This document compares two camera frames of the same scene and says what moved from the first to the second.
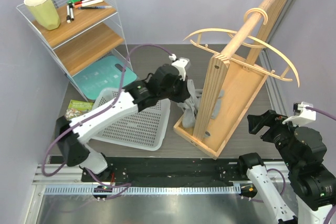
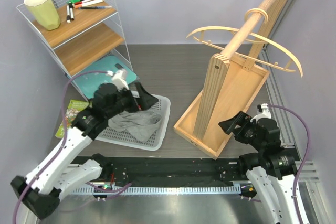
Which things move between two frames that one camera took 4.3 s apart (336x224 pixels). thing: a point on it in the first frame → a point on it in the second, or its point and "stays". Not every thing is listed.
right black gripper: x=270 y=117 → x=242 y=119
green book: x=76 y=108 stays
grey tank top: x=190 y=106 → x=140 y=124
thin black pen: x=94 y=7 stays
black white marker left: x=68 y=18 stays
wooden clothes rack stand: x=232 y=78 stays
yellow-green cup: x=42 y=10 stays
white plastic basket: x=146 y=129 stays
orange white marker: x=88 y=3 stays
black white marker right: x=71 y=10 stays
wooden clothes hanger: x=260 y=45 → x=263 y=39
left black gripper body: x=177 y=92 → x=126 y=102
